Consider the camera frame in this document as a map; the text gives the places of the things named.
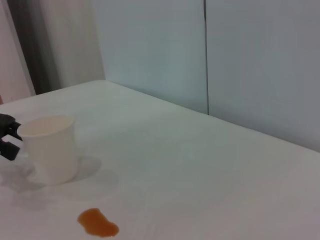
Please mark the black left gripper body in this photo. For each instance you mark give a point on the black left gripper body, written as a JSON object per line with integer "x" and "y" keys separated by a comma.
{"x": 6, "y": 122}

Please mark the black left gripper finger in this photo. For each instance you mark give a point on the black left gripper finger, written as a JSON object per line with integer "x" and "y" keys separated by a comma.
{"x": 16, "y": 131}
{"x": 10, "y": 150}

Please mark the white paper cup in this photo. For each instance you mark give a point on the white paper cup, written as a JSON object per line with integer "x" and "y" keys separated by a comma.
{"x": 52, "y": 155}

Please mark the brown water stain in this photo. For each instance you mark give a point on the brown water stain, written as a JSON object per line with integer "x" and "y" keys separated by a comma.
{"x": 98, "y": 222}

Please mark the dark background pillar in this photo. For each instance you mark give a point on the dark background pillar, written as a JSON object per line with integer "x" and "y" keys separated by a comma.
{"x": 32, "y": 50}

